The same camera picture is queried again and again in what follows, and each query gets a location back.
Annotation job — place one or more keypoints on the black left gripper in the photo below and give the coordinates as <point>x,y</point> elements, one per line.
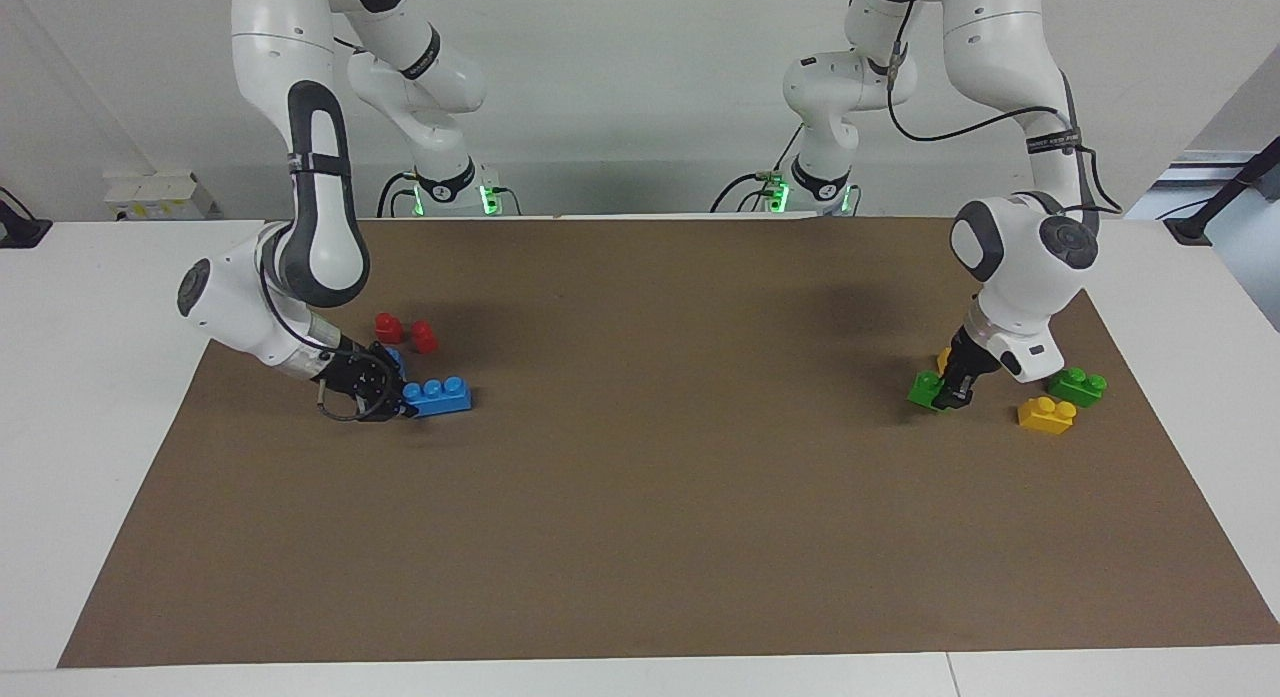
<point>975,352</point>

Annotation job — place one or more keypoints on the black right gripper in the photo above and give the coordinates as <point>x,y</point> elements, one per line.
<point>355,382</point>

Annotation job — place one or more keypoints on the small blue toy block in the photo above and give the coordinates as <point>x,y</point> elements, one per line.
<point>396,362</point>

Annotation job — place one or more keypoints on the green two-stud toy block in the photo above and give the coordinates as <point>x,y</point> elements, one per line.
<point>925,389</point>
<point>1078,387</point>

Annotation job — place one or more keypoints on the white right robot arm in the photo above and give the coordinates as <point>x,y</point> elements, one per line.
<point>320,227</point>

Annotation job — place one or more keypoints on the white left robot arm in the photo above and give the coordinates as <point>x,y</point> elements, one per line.
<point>1020,247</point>

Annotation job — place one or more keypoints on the yellow two-stud toy block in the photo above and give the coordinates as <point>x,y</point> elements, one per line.
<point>944,361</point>
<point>1047,417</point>

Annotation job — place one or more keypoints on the blue three-stud toy block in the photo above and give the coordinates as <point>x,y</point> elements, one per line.
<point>438,397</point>

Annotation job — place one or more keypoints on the red one-stud toy block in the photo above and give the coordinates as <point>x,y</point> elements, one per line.
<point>425,338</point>
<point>389,328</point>

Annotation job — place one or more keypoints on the brown table mat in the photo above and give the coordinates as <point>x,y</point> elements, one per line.
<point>650,477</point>

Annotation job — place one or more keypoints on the black table clamp with rod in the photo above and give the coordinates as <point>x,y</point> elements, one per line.
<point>1215,202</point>

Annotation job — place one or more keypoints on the white wall socket box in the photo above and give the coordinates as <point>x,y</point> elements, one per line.
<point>160,197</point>

